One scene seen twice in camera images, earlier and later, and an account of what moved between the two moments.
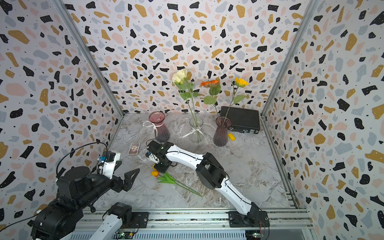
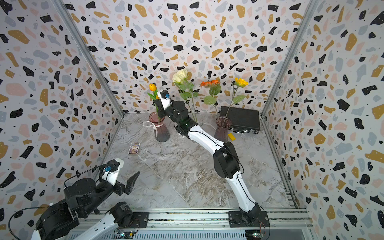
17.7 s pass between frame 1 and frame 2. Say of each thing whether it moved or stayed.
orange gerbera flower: stayed
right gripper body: moved
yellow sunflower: stayed
